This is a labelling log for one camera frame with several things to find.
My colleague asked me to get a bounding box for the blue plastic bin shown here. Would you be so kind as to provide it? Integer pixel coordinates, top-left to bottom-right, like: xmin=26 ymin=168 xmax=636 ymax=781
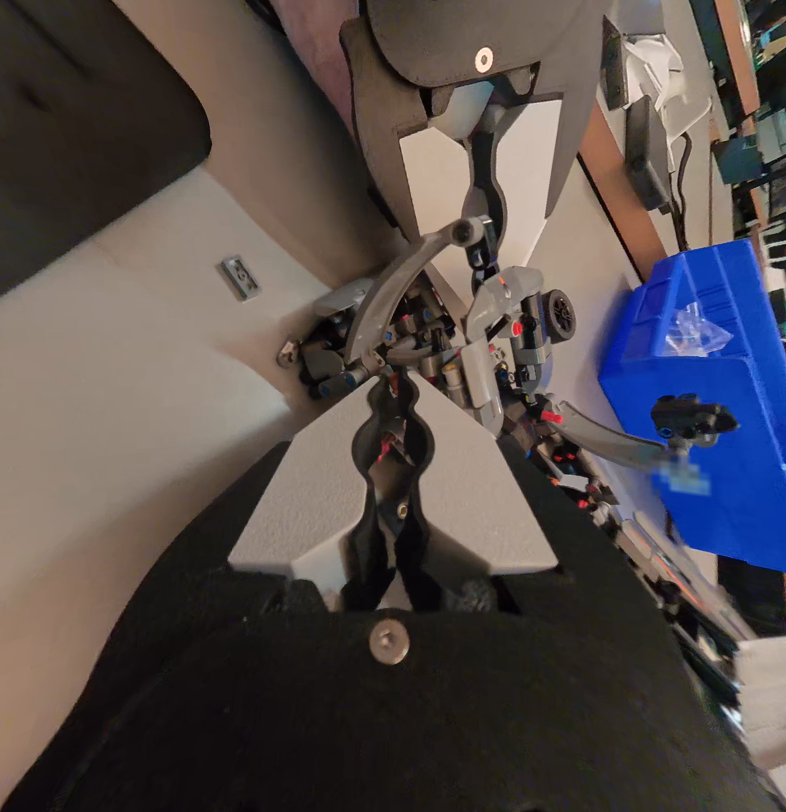
xmin=599 ymin=240 xmax=786 ymax=568

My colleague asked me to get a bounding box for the black lego tire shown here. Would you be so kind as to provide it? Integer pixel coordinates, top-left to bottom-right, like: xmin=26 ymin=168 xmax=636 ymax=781
xmin=537 ymin=288 xmax=578 ymax=346

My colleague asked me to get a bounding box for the clear plastic parts bag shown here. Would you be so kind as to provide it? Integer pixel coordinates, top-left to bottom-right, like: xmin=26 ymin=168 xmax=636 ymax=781
xmin=662 ymin=301 xmax=733 ymax=357

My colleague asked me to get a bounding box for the black cable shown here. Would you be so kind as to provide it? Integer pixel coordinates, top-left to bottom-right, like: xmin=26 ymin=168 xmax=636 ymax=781
xmin=668 ymin=130 xmax=697 ymax=251

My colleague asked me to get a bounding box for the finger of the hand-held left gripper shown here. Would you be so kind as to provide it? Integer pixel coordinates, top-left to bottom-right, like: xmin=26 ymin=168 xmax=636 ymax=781
xmin=491 ymin=94 xmax=565 ymax=270
xmin=398 ymin=85 xmax=495 ymax=280

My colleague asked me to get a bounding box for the white plastic part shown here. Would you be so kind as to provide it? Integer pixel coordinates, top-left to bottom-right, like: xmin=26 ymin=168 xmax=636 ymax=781
xmin=627 ymin=32 xmax=714 ymax=172

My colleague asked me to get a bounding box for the grey lego car model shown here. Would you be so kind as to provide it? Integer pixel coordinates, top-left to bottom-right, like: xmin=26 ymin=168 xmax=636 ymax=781
xmin=301 ymin=216 xmax=758 ymax=673

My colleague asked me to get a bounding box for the person's left hand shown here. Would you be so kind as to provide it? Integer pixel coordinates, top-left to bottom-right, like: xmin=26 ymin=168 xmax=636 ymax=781
xmin=268 ymin=0 xmax=363 ymax=123

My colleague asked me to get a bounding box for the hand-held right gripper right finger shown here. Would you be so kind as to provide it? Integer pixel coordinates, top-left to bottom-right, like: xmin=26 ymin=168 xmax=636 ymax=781
xmin=404 ymin=374 xmax=559 ymax=609

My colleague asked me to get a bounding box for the black power adapter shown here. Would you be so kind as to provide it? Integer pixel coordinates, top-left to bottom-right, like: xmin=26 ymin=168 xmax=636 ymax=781
xmin=624 ymin=95 xmax=674 ymax=213

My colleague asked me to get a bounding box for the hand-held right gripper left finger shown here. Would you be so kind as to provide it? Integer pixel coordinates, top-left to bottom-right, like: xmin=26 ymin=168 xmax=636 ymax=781
xmin=227 ymin=374 xmax=383 ymax=609

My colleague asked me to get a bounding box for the grey lego piece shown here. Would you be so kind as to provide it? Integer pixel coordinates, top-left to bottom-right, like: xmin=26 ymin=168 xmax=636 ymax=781
xmin=218 ymin=255 xmax=262 ymax=302

